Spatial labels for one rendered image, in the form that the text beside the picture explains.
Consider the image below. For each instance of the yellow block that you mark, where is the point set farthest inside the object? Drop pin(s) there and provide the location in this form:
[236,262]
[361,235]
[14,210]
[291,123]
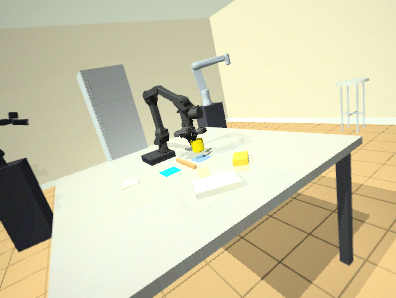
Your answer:
[240,158]

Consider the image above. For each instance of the tan wooden bar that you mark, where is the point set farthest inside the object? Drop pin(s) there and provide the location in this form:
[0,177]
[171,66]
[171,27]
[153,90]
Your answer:
[186,163]

